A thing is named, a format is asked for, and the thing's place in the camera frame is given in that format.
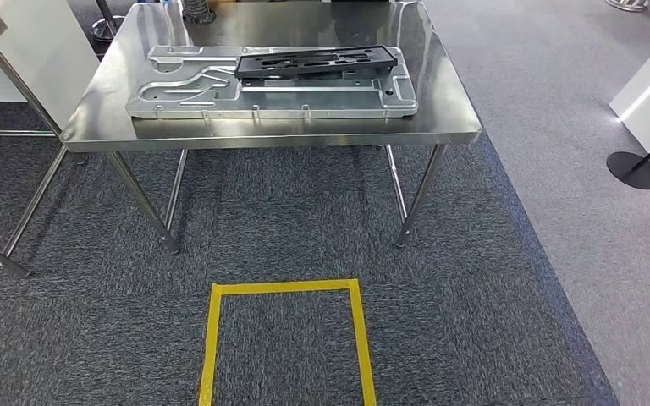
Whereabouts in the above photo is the stainless steel workbench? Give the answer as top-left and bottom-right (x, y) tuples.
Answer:
(60, 0), (483, 255)

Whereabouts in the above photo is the steel stanchion post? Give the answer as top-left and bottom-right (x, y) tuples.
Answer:
(90, 0), (126, 44)
(605, 0), (650, 13)

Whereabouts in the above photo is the aluminium fixture plate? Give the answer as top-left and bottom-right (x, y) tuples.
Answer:
(125, 44), (419, 121)

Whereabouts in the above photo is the grey corrugated hose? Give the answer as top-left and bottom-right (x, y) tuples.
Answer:
(181, 0), (218, 25)

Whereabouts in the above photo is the white panel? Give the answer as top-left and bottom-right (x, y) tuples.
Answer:
(0, 0), (102, 133)

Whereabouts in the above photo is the black plastic plate frame part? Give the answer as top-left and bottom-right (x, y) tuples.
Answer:
(234, 44), (399, 80)

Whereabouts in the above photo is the black stanchion post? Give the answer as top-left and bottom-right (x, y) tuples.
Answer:
(606, 123), (650, 191)

